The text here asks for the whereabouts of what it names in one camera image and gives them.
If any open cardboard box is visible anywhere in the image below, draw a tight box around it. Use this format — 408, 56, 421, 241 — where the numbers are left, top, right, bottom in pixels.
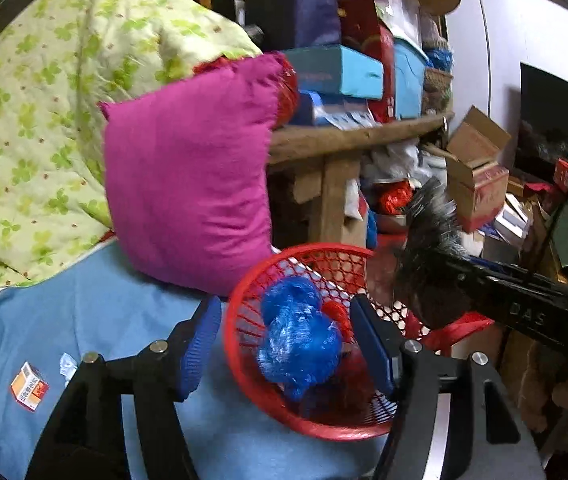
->
447, 106, 511, 233

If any red gift box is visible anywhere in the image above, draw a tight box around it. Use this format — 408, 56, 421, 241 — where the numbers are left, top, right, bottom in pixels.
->
338, 0, 395, 122

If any red plastic mesh basket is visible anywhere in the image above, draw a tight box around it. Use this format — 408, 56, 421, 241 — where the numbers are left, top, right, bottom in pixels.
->
223, 242, 446, 442

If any light blue shoe box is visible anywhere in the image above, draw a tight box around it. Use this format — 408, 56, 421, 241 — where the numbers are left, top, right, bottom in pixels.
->
283, 44, 384, 100

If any blue plastic storage bin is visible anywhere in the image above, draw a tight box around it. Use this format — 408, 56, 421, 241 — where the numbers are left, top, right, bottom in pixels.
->
393, 37, 428, 120

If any magenta pillow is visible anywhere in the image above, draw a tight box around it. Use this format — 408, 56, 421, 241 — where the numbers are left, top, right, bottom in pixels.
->
100, 53, 286, 296

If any red wrapper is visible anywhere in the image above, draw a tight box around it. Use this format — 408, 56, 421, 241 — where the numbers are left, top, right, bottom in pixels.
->
321, 300, 353, 342

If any green clover quilt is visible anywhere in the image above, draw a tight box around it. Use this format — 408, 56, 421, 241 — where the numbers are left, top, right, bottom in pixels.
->
0, 0, 259, 287

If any dark fuzzy ball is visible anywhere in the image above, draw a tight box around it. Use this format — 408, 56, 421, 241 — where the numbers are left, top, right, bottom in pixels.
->
393, 178, 468, 330

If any navy blue bag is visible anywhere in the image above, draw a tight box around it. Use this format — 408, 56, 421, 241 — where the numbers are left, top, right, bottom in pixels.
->
246, 0, 341, 51

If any blue bed blanket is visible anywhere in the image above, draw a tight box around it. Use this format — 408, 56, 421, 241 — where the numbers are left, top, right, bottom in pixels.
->
0, 243, 384, 479

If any wooden bench table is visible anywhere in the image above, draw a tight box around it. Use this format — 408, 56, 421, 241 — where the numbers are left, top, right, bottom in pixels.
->
267, 112, 454, 243

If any white tissue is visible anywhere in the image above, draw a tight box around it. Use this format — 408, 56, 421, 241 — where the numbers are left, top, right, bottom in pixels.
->
59, 352, 78, 386

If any blue plastic bag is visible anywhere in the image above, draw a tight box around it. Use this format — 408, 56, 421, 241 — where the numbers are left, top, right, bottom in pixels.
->
256, 275, 342, 402

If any woven basket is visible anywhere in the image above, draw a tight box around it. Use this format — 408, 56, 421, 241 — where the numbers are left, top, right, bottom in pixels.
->
421, 67, 453, 115

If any red shiny plastic bag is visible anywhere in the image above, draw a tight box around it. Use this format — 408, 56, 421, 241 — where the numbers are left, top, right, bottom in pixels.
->
193, 52, 299, 129

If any blue white packet box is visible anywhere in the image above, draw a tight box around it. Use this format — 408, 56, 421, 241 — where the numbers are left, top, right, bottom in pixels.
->
289, 90, 378, 130

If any orange white small box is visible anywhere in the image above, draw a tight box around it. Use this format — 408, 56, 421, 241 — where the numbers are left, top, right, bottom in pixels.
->
10, 362, 48, 412

